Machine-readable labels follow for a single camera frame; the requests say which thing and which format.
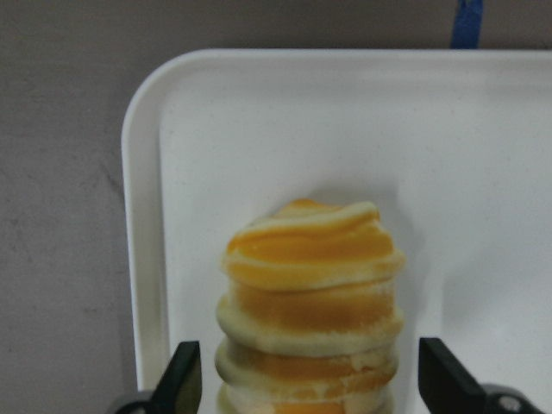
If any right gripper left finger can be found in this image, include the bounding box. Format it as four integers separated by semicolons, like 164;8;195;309
146;341;202;414

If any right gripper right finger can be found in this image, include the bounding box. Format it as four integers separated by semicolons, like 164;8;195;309
417;337;490;413

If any white rectangular tray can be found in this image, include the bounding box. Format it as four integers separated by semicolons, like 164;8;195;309
122;50;551;413

